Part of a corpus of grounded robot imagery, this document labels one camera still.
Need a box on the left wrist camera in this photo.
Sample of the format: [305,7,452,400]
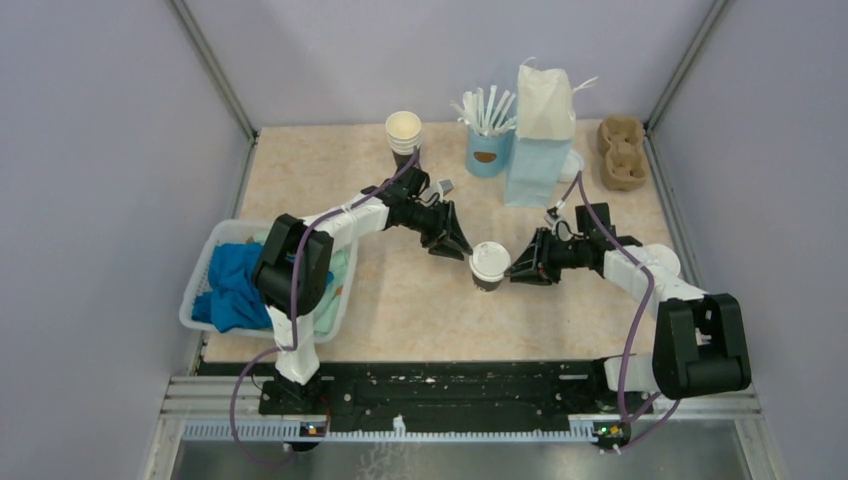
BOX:
[436,179,455,197]

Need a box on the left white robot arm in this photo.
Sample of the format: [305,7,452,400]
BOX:
[252,166,472,414]

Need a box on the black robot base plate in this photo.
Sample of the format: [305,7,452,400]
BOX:
[258,359,654,435]

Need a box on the white cable duct strip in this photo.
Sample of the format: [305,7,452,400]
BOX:
[182,415,598,444]

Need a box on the light blue paper bag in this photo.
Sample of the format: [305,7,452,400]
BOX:
[503,57,598,208]

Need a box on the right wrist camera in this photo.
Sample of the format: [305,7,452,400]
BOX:
[544,206,560,228]

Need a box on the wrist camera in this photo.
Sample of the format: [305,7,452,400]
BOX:
[436,179,455,197]
[544,206,560,228]

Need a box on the blue straw holder cup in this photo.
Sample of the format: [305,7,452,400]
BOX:
[465,129,514,178]

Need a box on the black paper coffee cup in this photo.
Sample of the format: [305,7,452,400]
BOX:
[644,243,681,276]

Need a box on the stack of spare lids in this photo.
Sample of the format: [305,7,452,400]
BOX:
[558,149,586,184]

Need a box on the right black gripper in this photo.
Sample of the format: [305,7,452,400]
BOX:
[505,227,589,286]

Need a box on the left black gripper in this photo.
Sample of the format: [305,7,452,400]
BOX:
[403,199,473,261]

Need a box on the brown pulp cup carrier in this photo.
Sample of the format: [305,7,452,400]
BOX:
[597,115,650,191]

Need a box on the stack of paper cups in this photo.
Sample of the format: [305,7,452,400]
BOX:
[385,111,422,168]

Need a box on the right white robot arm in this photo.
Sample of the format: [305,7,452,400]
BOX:
[505,203,752,412]

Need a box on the white plastic basket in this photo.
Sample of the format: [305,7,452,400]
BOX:
[178,220,358,343]

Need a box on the bundle of wrapped straws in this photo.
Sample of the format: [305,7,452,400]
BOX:
[450,85,517,138]

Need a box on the light green cloth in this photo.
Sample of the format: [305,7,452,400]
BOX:
[252,225,351,341]

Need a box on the blue cloth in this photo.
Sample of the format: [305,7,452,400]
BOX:
[191,242,349,336]

